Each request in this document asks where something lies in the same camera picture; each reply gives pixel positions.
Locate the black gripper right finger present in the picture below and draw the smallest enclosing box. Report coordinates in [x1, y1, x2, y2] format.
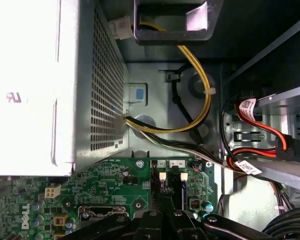
[168, 191, 276, 240]

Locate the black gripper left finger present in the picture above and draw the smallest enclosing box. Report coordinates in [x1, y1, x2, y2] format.
[62, 191, 169, 240]

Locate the black RAM slot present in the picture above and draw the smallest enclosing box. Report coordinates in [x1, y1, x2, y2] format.
[169, 166, 179, 211]
[150, 159, 158, 201]

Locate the white-latched RAM slot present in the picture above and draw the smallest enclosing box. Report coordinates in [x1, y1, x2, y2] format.
[179, 166, 190, 211]
[158, 166, 168, 199]

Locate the metal socket cover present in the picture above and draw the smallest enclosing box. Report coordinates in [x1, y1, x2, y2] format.
[77, 204, 129, 220]

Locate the green motherboard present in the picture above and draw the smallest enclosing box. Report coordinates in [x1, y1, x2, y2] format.
[0, 156, 220, 240]

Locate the white board power connector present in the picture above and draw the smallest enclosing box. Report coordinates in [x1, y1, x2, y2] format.
[44, 183, 62, 200]

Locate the metal drive cage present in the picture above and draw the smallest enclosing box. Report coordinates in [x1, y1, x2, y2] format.
[224, 83, 300, 195]

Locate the blue sticker tab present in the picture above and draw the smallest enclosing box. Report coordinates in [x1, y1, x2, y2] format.
[134, 87, 145, 101]

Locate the black PC case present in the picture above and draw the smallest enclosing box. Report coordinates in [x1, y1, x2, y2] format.
[74, 0, 300, 233]

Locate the gray power supply unit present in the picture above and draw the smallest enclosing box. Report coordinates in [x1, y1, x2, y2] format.
[0, 0, 131, 177]

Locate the multicolour power wire bundle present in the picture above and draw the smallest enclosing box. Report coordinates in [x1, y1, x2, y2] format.
[123, 116, 231, 168]

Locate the black wire bundle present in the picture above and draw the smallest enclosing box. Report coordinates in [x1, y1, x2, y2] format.
[261, 206, 300, 240]

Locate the yellow power wire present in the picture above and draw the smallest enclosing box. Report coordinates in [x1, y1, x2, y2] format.
[124, 21, 213, 135]

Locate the red black power wire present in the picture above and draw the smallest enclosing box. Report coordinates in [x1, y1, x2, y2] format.
[221, 97, 300, 175]

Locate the thin black wire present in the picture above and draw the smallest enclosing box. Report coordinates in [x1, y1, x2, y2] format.
[171, 63, 206, 146]

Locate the white wire connector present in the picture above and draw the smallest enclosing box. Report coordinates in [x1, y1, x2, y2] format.
[109, 15, 133, 41]

